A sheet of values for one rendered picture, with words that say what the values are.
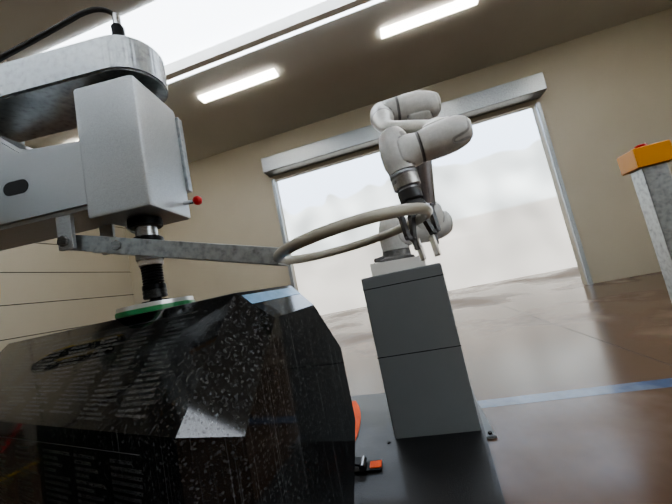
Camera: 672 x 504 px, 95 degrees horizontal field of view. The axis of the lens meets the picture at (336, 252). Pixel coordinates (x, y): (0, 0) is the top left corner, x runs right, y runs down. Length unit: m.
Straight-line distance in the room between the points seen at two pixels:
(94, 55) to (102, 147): 0.30
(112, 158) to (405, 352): 1.39
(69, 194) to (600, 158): 6.61
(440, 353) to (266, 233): 5.11
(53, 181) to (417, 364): 1.56
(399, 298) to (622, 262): 5.30
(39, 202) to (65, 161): 0.15
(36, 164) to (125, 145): 0.30
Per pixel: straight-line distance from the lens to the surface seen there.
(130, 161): 1.12
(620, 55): 7.50
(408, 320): 1.58
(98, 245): 1.19
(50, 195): 1.28
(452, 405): 1.70
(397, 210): 0.74
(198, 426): 0.70
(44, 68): 1.44
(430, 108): 1.59
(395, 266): 1.62
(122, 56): 1.31
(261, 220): 6.39
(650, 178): 1.74
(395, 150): 1.04
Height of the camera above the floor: 0.79
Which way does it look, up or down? 6 degrees up
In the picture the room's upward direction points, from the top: 12 degrees counter-clockwise
